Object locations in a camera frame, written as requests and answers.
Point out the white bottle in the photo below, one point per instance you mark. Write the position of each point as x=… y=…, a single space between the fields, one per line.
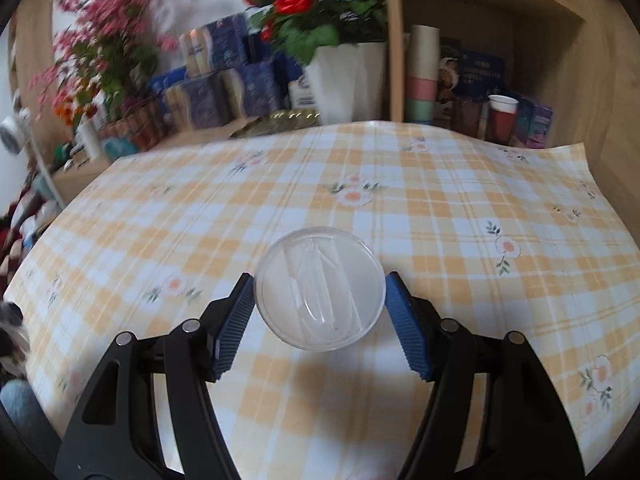
x=91 y=140

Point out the red rose bouquet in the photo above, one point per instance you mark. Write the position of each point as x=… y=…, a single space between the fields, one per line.
x=305 y=5

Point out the small blue box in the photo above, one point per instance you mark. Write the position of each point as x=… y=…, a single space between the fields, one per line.
x=535 y=122

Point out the pastel paper cup stack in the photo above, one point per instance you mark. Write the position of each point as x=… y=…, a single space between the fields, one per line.
x=422 y=75

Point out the teal patterned basket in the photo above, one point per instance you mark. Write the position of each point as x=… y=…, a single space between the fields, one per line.
x=125 y=140

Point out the stack of blue gold boxes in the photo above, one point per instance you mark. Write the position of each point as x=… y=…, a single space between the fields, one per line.
x=215 y=95

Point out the pink blossom plant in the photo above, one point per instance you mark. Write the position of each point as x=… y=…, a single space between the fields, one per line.
x=110 y=20

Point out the red paper cup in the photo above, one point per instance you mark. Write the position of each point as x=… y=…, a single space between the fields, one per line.
x=501 y=122

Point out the dark blue printed box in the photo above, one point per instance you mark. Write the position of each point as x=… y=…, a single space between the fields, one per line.
x=480 y=75

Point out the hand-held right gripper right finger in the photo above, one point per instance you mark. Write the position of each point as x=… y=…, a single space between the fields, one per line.
x=407 y=325

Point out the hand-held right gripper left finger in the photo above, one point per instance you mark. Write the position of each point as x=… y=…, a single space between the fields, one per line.
x=232 y=325

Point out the wooden shelf unit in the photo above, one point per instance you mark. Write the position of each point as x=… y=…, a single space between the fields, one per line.
x=540 y=50

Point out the person's grey clothed leg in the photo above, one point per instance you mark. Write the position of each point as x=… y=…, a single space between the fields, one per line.
x=25 y=410

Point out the white flower pot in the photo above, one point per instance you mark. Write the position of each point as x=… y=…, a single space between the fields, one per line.
x=345 y=85

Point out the white round device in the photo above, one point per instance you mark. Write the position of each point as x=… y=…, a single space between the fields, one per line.
x=12 y=132

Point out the clear round plastic lid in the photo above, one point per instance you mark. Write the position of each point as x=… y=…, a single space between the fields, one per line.
x=320 y=285

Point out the low wooden cabinet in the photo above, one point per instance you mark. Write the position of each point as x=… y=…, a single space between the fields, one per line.
x=80 y=172

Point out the gold strip pack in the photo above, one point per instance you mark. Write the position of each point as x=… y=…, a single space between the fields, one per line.
x=280 y=120

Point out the checked floral tablecloth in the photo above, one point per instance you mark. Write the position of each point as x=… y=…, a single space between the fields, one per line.
x=425 y=260

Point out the patterned blanket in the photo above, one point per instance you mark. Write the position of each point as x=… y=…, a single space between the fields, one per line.
x=20 y=230

